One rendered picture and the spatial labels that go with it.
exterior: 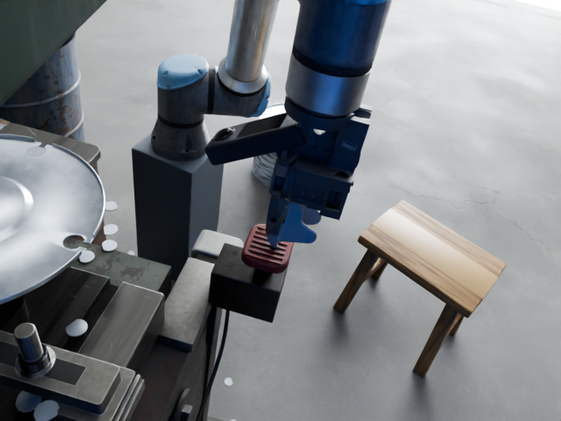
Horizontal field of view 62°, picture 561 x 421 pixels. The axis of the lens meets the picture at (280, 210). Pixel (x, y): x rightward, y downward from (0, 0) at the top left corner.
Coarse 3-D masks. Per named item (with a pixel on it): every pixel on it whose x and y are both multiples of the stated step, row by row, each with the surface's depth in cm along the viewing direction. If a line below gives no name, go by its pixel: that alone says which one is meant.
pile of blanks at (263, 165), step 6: (258, 156) 187; (264, 156) 182; (270, 156) 180; (276, 156) 177; (258, 162) 188; (264, 162) 183; (270, 162) 182; (252, 168) 195; (258, 168) 187; (264, 168) 186; (270, 168) 182; (258, 174) 189; (264, 174) 186; (270, 174) 184; (258, 180) 191; (264, 180) 188; (270, 180) 185
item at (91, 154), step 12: (0, 132) 64; (12, 132) 64; (24, 132) 65; (36, 132) 65; (48, 144) 64; (60, 144) 64; (72, 144) 65; (84, 144) 65; (84, 156) 63; (96, 156) 64
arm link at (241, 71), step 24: (240, 0) 88; (264, 0) 86; (240, 24) 93; (264, 24) 92; (240, 48) 98; (264, 48) 99; (216, 72) 111; (240, 72) 104; (264, 72) 110; (216, 96) 111; (240, 96) 109; (264, 96) 113
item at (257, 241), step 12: (252, 228) 62; (264, 228) 62; (252, 240) 60; (264, 240) 60; (252, 252) 59; (264, 252) 59; (276, 252) 59; (288, 252) 60; (252, 264) 58; (264, 264) 58; (276, 264) 58
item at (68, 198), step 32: (0, 160) 60; (32, 160) 61; (64, 160) 62; (0, 192) 55; (32, 192) 56; (64, 192) 57; (96, 192) 58; (0, 224) 51; (32, 224) 53; (64, 224) 53; (96, 224) 54; (0, 256) 49; (32, 256) 49; (64, 256) 50; (0, 288) 46; (32, 288) 46
